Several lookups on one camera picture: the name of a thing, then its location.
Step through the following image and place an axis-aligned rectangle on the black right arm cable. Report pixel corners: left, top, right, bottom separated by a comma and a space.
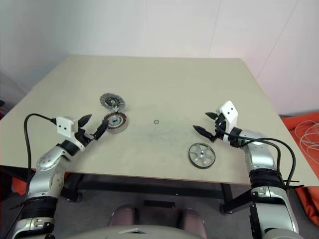
214, 124, 305, 191

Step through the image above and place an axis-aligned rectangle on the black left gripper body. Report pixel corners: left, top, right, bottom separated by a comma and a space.
73, 127, 97, 148

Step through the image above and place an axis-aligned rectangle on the orange bean bag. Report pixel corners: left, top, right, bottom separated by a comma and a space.
0, 170, 34, 197

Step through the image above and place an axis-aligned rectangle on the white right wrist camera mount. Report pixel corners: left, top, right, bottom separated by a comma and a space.
218, 100, 239, 143

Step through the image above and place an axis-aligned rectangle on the black table frame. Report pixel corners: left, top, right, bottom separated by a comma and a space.
0, 165, 254, 215

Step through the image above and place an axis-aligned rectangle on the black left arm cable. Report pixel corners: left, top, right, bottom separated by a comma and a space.
4, 113, 58, 237

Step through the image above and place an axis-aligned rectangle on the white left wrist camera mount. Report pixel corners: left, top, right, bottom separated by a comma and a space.
55, 116, 85, 152

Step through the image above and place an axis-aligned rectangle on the grey motor end cover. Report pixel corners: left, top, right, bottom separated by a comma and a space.
99, 92, 125, 111

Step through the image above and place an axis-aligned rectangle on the grey robot torso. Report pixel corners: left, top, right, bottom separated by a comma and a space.
61, 225, 200, 239

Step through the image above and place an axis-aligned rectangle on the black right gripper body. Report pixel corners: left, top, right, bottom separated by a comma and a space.
213, 114, 229, 141

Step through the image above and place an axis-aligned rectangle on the orange cloth with cables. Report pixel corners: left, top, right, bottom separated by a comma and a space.
281, 112, 319, 225

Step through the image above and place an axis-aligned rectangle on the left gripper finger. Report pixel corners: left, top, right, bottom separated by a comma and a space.
77, 114, 93, 130
92, 120, 109, 141

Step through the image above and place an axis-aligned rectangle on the copper wound stator disc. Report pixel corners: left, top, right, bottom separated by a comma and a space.
103, 112, 130, 134

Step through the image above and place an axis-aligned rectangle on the white cord coil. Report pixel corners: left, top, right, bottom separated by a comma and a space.
295, 119, 319, 156

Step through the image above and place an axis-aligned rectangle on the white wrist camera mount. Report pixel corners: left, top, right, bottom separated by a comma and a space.
218, 100, 239, 143
55, 116, 85, 152

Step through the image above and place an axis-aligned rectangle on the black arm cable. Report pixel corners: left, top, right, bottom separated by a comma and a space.
214, 124, 305, 191
4, 113, 58, 237

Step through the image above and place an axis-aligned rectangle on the maroon rounded pad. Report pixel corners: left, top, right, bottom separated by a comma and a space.
108, 204, 137, 229
179, 208, 208, 239

